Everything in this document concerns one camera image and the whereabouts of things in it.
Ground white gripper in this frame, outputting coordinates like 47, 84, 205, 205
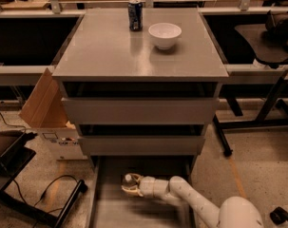
122, 173, 156, 198

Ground clear plastic water bottle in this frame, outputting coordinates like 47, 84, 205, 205
122, 174, 138, 189

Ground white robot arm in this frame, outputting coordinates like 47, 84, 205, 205
122, 173, 264, 228

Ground grey open bottom drawer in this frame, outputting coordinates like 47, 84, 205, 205
86, 156, 196, 228

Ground grey middle drawer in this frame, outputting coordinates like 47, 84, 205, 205
79, 136, 205, 156

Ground grey drawer cabinet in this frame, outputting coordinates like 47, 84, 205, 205
51, 7, 229, 173

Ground grey top drawer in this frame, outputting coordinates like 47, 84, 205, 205
62, 98, 219, 124

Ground brown cardboard box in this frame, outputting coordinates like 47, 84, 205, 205
19, 69, 86, 161

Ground black stand base left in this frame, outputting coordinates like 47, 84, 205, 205
0, 137, 93, 228

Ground black table leg right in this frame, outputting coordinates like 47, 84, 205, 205
213, 76, 288, 157

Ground black caster bottom right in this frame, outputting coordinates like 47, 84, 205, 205
270, 207, 288, 228

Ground white ceramic bowl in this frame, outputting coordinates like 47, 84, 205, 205
148, 23, 182, 49

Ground blue soda can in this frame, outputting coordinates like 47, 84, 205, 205
128, 0, 143, 31

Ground black chair right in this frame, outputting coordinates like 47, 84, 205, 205
235, 10, 288, 68

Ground black floor cable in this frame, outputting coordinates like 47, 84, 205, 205
0, 100, 79, 228

